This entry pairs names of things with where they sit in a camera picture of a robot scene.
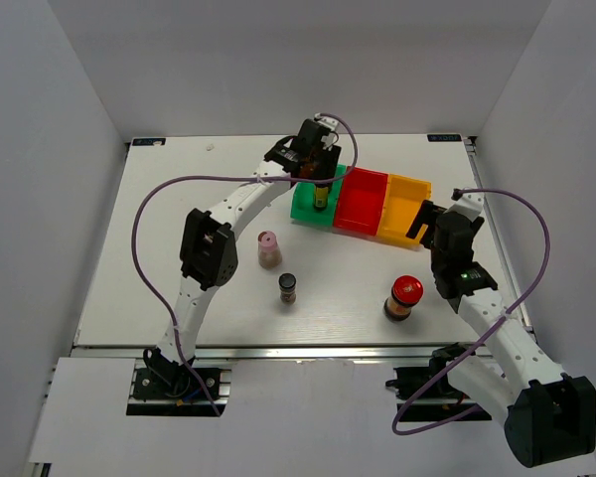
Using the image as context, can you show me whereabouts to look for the red plastic bin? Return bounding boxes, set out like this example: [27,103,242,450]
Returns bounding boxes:
[333,168,388,237]

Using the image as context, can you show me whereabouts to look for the green plastic bin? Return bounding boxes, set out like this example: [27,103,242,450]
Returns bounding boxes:
[290,179,344,228]

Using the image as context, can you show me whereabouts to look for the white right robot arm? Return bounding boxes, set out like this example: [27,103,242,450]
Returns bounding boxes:
[407,193,596,468]

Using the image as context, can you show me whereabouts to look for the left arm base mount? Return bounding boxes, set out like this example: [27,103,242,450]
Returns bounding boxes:
[126,348,227,417]

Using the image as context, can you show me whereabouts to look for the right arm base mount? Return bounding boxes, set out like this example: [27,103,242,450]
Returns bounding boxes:
[384,345,493,423]

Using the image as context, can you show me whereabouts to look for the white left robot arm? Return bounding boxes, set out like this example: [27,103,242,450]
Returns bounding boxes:
[155,113,344,397]

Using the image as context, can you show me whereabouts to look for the red cap dark sauce jar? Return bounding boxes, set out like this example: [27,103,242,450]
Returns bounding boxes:
[383,275,424,322]

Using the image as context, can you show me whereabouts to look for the aluminium table frame rail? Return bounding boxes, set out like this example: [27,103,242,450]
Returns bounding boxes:
[463,136,551,343]

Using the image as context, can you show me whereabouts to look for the pink cap spice shaker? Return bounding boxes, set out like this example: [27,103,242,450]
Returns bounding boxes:
[257,231,282,269]

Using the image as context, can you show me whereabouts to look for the yellow plastic bin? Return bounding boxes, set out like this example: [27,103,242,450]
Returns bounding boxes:
[376,174,432,248]

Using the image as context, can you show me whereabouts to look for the blue label sticker left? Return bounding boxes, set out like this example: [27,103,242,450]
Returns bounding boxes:
[131,137,166,147]

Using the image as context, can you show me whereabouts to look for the blue label sticker right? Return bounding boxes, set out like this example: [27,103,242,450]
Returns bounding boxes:
[426,133,462,143]

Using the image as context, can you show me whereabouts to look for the black cap pepper shaker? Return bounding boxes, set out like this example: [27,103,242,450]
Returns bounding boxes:
[278,272,297,304]

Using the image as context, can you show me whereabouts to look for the small yellow label bottle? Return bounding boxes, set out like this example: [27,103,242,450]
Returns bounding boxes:
[312,183,332,211]

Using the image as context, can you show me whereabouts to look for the blue label sticker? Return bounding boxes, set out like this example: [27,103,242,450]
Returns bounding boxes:
[131,137,166,147]
[426,133,462,143]

